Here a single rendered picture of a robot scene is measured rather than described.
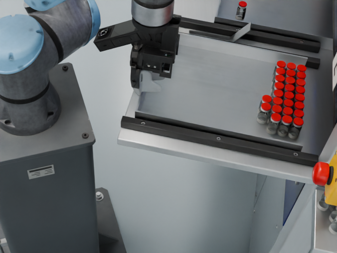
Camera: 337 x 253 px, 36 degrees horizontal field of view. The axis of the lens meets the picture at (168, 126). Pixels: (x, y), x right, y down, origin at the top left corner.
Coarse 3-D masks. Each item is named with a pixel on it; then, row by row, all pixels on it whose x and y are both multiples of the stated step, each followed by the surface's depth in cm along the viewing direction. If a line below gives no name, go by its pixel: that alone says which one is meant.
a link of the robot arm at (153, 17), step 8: (136, 8) 89; (144, 8) 88; (160, 8) 95; (168, 8) 89; (136, 16) 90; (144, 16) 89; (152, 16) 89; (160, 16) 89; (168, 16) 90; (144, 24) 90; (152, 24) 90; (160, 24) 90
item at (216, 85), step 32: (192, 64) 119; (224, 64) 120; (256, 64) 121; (160, 96) 113; (192, 96) 113; (224, 96) 114; (256, 96) 115; (192, 128) 105; (224, 128) 108; (256, 128) 109
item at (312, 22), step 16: (224, 0) 135; (240, 0) 136; (256, 0) 136; (272, 0) 137; (288, 0) 137; (304, 0) 138; (320, 0) 138; (224, 16) 131; (256, 16) 132; (272, 16) 133; (288, 16) 133; (304, 16) 134; (320, 16) 134; (272, 32) 126; (288, 32) 125; (304, 32) 130; (320, 32) 130
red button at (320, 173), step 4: (316, 164) 89; (320, 164) 88; (324, 164) 88; (328, 164) 88; (316, 168) 88; (320, 168) 87; (324, 168) 87; (328, 168) 87; (312, 172) 90; (316, 172) 88; (320, 172) 87; (324, 172) 87; (328, 172) 87; (312, 176) 89; (316, 176) 87; (320, 176) 87; (324, 176) 87; (328, 176) 88; (312, 180) 89; (316, 180) 88; (320, 180) 87; (324, 180) 87; (316, 184) 88; (320, 184) 88; (324, 184) 88
